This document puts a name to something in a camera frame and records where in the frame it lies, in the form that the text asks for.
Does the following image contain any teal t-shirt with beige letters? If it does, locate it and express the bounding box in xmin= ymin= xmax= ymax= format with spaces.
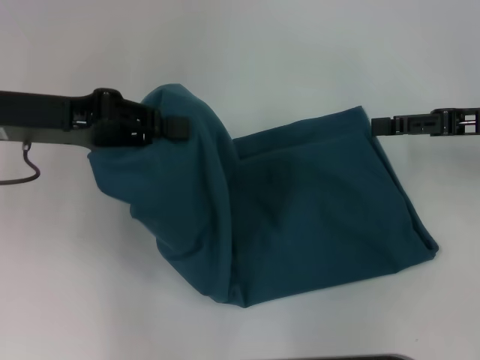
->
xmin=86 ymin=84 xmax=440 ymax=311

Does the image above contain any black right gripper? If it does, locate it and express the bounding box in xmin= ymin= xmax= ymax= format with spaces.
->
xmin=370 ymin=107 xmax=480 ymax=138

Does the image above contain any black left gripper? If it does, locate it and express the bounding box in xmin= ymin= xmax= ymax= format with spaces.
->
xmin=0 ymin=87 xmax=191 ymax=151

